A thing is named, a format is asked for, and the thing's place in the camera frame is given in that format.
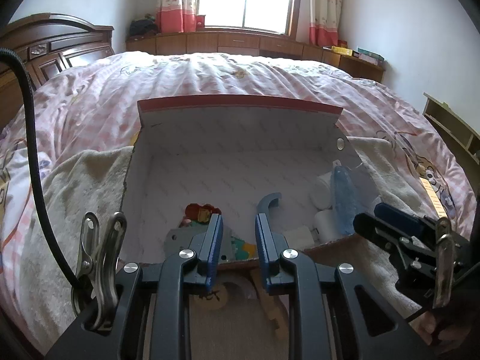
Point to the white jar orange label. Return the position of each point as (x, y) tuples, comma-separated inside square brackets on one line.
[(320, 193)]

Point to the white earbuds charging case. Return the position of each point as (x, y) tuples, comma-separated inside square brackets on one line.
[(326, 227)]

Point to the wooden window cabinet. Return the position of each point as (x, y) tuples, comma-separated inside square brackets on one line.
[(257, 44)]

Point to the round wooden chess piece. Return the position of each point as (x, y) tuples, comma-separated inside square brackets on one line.
[(214, 300)]

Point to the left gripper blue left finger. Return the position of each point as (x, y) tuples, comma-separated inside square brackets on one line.
[(152, 318)]

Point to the small red toy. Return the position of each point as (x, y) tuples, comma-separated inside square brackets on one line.
[(201, 213)]

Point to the red cardboard shoe box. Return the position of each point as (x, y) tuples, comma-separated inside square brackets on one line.
[(229, 151)]

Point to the wooden puzzle piece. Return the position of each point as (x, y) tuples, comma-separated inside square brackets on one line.
[(272, 306)]

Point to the dark bag on cabinet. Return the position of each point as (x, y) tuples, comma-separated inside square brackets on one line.
[(141, 27)]

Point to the pink checked bed quilt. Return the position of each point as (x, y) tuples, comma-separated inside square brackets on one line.
[(95, 108)]

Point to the yellow box on cabinet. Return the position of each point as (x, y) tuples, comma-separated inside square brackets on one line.
[(342, 50)]

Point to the green book on cabinet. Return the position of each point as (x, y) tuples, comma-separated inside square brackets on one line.
[(371, 55)]

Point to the right pink white curtain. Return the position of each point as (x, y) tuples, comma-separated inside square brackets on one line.
[(324, 22)]

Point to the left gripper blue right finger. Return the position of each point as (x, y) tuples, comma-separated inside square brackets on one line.
[(334, 313)]

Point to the left pink white curtain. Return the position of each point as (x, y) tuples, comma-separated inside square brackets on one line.
[(176, 16)]

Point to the green lighter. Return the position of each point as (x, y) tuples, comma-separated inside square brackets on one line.
[(242, 250)]

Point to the dark wooden headboard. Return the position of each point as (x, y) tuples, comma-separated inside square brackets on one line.
[(49, 43)]

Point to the person's right hand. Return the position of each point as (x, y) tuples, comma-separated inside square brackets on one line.
[(443, 331)]

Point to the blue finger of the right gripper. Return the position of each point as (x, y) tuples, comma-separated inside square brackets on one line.
[(423, 228), (399, 245)]

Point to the blue correction tape dispenser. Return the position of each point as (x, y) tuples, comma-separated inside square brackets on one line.
[(344, 199)]

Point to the pink white curtain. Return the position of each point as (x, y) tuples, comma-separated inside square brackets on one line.
[(176, 16), (324, 22)]

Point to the white USB wall charger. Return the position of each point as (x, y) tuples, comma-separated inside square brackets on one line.
[(299, 238)]

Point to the grey plastic plate with studs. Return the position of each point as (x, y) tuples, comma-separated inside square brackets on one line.
[(179, 239)]

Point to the wooden shelf at right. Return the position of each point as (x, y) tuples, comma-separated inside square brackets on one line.
[(460, 138)]

